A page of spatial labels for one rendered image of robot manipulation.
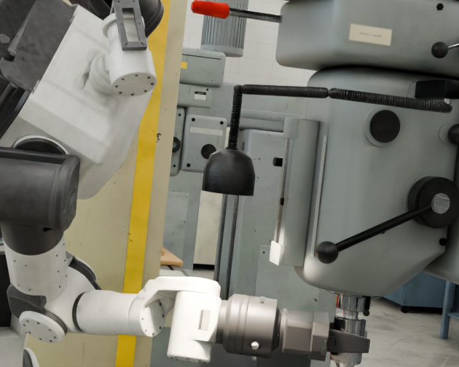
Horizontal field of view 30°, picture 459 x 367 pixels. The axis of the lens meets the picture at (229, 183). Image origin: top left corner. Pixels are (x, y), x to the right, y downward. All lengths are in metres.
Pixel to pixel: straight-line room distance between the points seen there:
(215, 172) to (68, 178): 0.20
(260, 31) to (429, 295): 3.94
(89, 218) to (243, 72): 7.83
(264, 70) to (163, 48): 7.80
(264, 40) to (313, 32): 9.54
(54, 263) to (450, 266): 0.58
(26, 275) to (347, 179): 0.50
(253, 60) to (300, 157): 9.47
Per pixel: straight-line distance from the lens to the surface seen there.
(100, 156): 1.29
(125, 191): 2.94
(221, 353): 1.73
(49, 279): 1.36
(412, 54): 1.19
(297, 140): 1.23
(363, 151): 1.19
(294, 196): 1.23
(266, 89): 1.15
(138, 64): 1.25
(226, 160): 1.17
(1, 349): 1.65
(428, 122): 1.22
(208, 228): 9.70
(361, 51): 1.16
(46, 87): 1.30
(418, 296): 8.69
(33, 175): 1.21
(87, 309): 1.41
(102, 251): 2.95
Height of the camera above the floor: 1.51
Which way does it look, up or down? 3 degrees down
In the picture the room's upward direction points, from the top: 6 degrees clockwise
